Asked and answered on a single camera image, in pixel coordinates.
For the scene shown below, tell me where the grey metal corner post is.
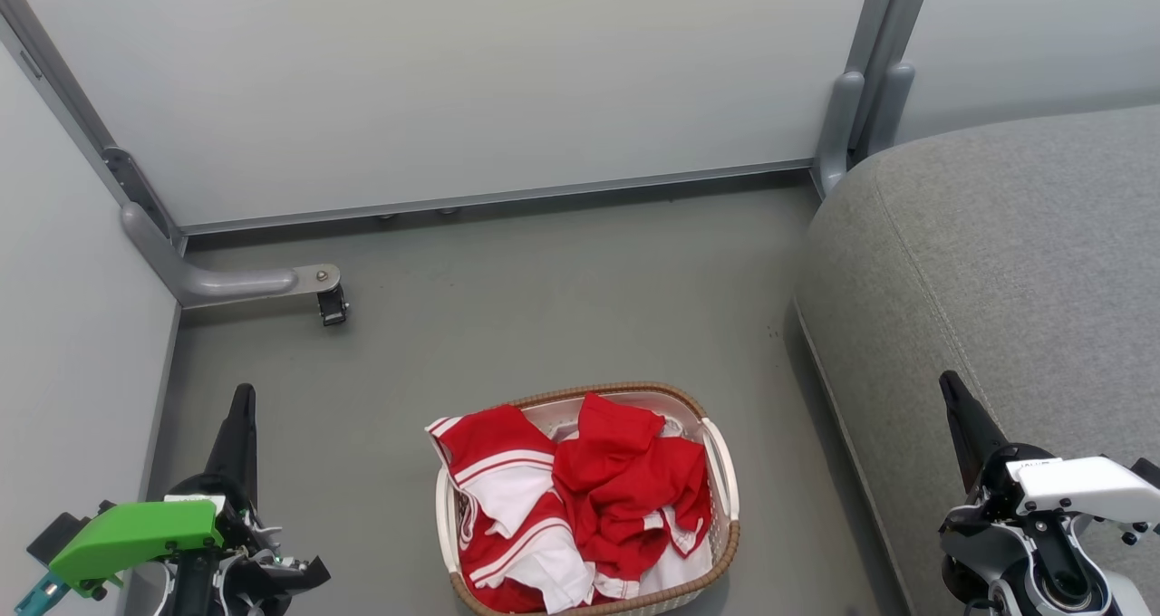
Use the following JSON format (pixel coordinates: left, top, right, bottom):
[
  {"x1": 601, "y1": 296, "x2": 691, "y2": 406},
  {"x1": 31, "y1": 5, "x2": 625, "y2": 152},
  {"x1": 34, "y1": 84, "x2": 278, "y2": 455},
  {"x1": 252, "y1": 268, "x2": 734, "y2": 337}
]
[{"x1": 0, "y1": 0, "x2": 187, "y2": 255}]

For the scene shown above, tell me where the grey metal partition foot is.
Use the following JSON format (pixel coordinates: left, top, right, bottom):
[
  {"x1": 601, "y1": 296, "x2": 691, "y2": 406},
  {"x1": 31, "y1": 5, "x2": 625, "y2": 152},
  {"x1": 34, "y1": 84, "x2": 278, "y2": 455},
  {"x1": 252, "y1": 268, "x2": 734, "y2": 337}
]
[{"x1": 121, "y1": 201, "x2": 343, "y2": 310}]

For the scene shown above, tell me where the red shirt with white lettering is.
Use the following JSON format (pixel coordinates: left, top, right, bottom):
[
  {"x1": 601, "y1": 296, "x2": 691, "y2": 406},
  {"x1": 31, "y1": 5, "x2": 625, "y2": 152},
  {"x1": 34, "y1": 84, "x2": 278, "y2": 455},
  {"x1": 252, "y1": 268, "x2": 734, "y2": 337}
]
[{"x1": 551, "y1": 393, "x2": 714, "y2": 582}]

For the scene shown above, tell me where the grey partition support post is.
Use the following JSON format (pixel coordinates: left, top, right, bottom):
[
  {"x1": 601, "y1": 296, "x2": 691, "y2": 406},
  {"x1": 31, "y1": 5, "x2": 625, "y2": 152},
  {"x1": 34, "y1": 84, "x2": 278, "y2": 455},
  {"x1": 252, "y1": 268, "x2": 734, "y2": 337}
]
[{"x1": 813, "y1": 0, "x2": 939, "y2": 198}]

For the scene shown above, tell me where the white wicker-rim laundry basket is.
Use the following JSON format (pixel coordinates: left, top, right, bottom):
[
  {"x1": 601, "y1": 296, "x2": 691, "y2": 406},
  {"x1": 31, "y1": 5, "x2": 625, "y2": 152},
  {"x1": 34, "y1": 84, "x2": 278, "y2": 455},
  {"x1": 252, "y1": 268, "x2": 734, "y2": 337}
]
[{"x1": 435, "y1": 381, "x2": 741, "y2": 616}]

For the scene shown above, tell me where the red and white striped jersey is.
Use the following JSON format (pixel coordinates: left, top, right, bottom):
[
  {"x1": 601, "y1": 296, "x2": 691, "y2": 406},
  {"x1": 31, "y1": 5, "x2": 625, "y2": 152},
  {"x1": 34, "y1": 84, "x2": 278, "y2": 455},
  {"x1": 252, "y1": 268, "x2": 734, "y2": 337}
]
[{"x1": 426, "y1": 405, "x2": 599, "y2": 615}]

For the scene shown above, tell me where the grey fabric sofa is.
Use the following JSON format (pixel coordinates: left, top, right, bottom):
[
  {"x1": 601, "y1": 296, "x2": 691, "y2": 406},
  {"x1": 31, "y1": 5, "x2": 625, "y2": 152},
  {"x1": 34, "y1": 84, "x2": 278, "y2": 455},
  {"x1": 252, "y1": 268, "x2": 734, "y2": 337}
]
[{"x1": 794, "y1": 104, "x2": 1160, "y2": 616}]

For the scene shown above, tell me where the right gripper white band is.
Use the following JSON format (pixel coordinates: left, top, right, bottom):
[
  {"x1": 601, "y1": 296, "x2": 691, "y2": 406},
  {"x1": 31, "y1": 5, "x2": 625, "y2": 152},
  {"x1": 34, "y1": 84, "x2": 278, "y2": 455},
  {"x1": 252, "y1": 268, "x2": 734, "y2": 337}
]
[{"x1": 938, "y1": 370, "x2": 1160, "y2": 526}]

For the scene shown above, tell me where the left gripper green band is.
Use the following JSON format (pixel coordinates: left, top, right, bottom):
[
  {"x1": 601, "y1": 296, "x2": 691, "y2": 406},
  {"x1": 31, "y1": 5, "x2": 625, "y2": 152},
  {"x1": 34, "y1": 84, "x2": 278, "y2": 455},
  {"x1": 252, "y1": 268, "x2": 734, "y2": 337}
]
[{"x1": 50, "y1": 383, "x2": 273, "y2": 599}]

